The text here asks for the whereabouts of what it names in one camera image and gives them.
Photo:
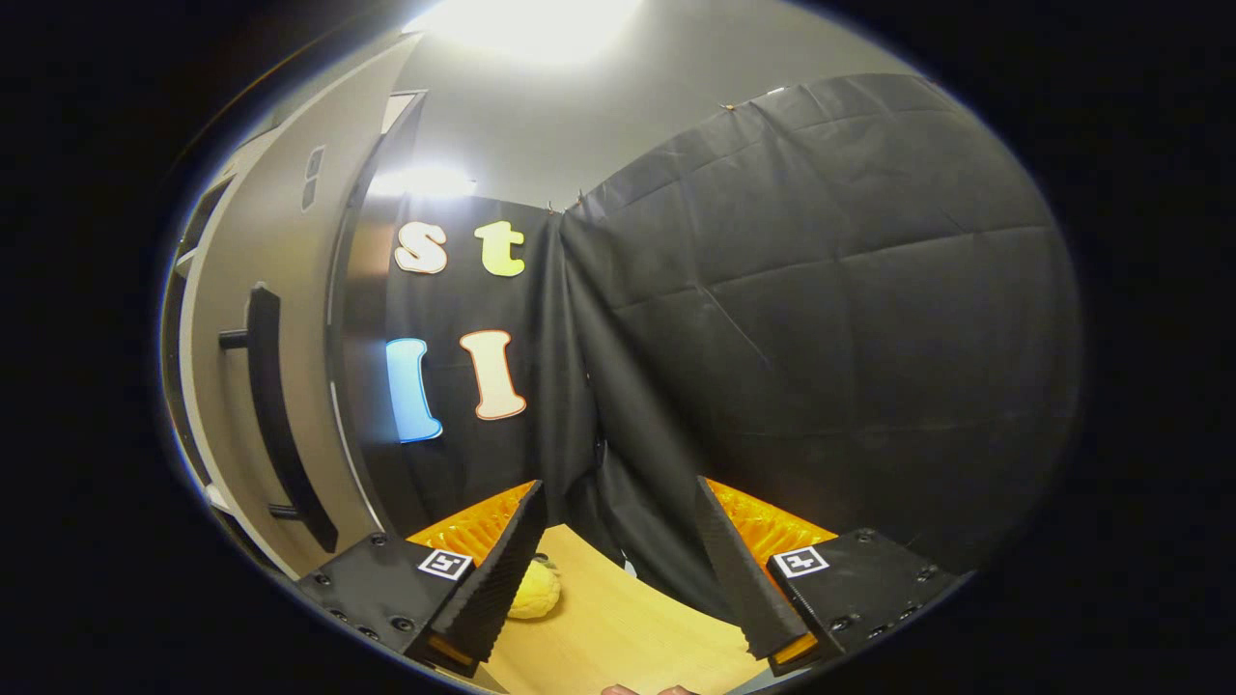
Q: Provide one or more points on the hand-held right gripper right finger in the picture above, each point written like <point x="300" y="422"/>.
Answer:
<point x="744" y="579"/>

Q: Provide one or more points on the small ceiling light panel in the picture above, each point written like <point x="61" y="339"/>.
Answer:
<point x="425" y="181"/>

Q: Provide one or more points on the grey cabinet door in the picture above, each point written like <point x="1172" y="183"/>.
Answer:
<point x="290" y="241"/>

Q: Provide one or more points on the black backdrop cloth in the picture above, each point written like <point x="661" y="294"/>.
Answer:
<point x="821" y="338"/>

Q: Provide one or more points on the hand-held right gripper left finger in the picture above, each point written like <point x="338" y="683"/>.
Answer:
<point x="492" y="579"/>

